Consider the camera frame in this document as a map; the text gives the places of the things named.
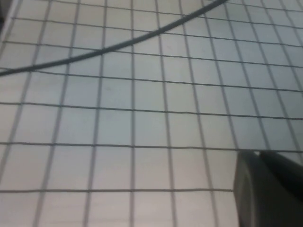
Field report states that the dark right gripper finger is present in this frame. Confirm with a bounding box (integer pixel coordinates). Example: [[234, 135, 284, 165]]
[[233, 150, 303, 227]]

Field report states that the white grid tablecloth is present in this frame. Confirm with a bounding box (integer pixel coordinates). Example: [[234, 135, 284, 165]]
[[0, 0, 303, 227]]

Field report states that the black cable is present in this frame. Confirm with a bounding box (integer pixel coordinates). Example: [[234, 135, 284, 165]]
[[0, 0, 229, 76]]

